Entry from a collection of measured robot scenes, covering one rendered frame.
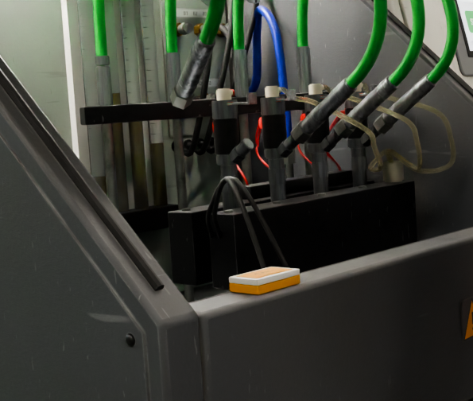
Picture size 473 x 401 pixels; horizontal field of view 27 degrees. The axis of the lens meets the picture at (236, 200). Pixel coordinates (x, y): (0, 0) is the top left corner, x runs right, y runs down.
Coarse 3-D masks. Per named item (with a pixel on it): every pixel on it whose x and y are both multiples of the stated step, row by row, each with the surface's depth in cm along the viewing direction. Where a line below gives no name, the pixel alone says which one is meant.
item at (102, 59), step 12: (96, 0) 120; (216, 0) 88; (96, 12) 120; (216, 12) 88; (96, 24) 120; (204, 24) 90; (216, 24) 89; (96, 36) 120; (204, 36) 90; (96, 48) 121; (96, 60) 121; (108, 60) 121
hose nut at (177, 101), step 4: (172, 92) 98; (172, 96) 98; (176, 96) 97; (180, 96) 97; (192, 96) 98; (172, 100) 99; (176, 100) 98; (180, 100) 98; (184, 100) 98; (188, 100) 98; (176, 104) 98; (180, 104) 98; (184, 104) 98; (188, 104) 99; (180, 108) 99
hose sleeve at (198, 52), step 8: (192, 48) 93; (200, 48) 91; (208, 48) 91; (192, 56) 93; (200, 56) 92; (208, 56) 93; (192, 64) 93; (200, 64) 93; (184, 72) 95; (192, 72) 94; (200, 72) 94; (184, 80) 95; (192, 80) 95; (176, 88) 97; (184, 88) 96; (192, 88) 96; (184, 96) 97
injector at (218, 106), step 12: (216, 108) 107; (228, 108) 107; (216, 120) 107; (228, 120) 107; (216, 132) 108; (228, 132) 107; (216, 144) 108; (228, 144) 107; (240, 144) 107; (252, 144) 107; (216, 156) 108; (228, 156) 108; (240, 156) 107; (228, 168) 108; (228, 192) 108; (228, 204) 109
